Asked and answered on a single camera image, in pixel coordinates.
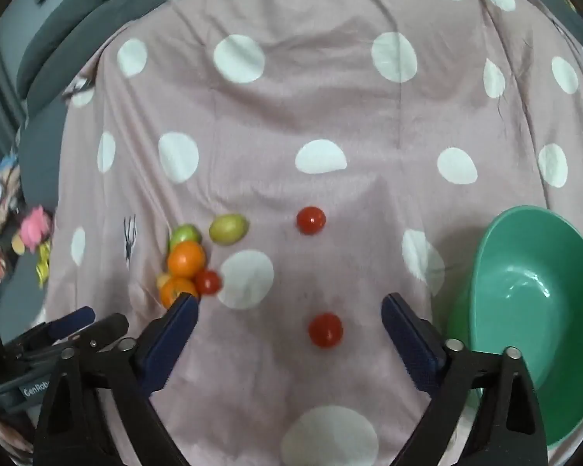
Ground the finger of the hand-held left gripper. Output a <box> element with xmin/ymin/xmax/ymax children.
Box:
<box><xmin>10</xmin><ymin>307</ymin><xmax>96</xmax><ymax>350</ymax></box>
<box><xmin>68</xmin><ymin>314</ymin><xmax>129</xmax><ymax>346</ymax></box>

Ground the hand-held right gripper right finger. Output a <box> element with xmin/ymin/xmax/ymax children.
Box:
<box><xmin>380</xmin><ymin>292</ymin><xmax>550</xmax><ymax>466</ymax></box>

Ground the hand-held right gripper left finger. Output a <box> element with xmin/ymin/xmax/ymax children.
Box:
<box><xmin>33</xmin><ymin>292</ymin><xmax>200</xmax><ymax>466</ymax></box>

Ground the orange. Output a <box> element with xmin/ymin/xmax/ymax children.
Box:
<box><xmin>167</xmin><ymin>241</ymin><xmax>207</xmax><ymax>278</ymax></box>
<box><xmin>159</xmin><ymin>276</ymin><xmax>200</xmax><ymax>309</ymax></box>

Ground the red tomato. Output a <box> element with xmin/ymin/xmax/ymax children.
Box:
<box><xmin>194</xmin><ymin>270</ymin><xmax>223</xmax><ymax>296</ymax></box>
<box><xmin>308</xmin><ymin>313</ymin><xmax>344</xmax><ymax>348</ymax></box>
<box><xmin>296</xmin><ymin>206</ymin><xmax>326</xmax><ymax>235</ymax></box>

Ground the green lemon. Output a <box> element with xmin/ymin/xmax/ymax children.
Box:
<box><xmin>169</xmin><ymin>224</ymin><xmax>203</xmax><ymax>250</ymax></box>

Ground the yellow-green lemon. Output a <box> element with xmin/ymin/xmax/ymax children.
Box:
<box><xmin>209</xmin><ymin>214</ymin><xmax>250</xmax><ymax>245</ymax></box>

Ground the green plastic bowl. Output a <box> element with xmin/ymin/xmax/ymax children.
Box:
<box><xmin>447</xmin><ymin>205</ymin><xmax>583</xmax><ymax>452</ymax></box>

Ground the yellow snack packet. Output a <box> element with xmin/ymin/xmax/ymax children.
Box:
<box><xmin>35</xmin><ymin>243</ymin><xmax>53</xmax><ymax>287</ymax></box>

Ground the pink plush toy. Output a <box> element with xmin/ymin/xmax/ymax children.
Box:
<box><xmin>19</xmin><ymin>205</ymin><xmax>54</xmax><ymax>253</ymax></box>

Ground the pile of colourful toys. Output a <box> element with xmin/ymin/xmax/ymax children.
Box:
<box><xmin>0</xmin><ymin>153</ymin><xmax>25</xmax><ymax>253</ymax></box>

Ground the pink polka dot blanket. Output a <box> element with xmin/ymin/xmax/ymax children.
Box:
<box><xmin>44</xmin><ymin>0</ymin><xmax>583</xmax><ymax>466</ymax></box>

